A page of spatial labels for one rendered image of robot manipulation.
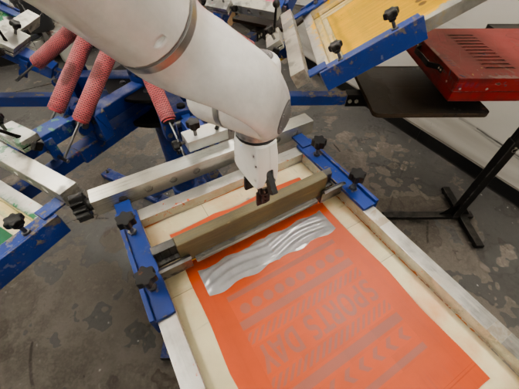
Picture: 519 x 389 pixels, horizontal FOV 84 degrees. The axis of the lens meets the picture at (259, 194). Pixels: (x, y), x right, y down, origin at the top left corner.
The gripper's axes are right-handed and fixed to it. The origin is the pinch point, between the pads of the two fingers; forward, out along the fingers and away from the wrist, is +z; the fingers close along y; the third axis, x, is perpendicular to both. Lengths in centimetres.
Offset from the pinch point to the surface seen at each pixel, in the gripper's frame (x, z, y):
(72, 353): -82, 112, -40
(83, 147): -34, 19, -63
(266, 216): 2.0, 10.0, 1.0
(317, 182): 17.3, 6.0, 1.0
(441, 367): 14.7, 16.3, 44.6
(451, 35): 116, 0, -35
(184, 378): -27.7, 13.1, 22.4
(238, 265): -8.8, 15.6, 6.5
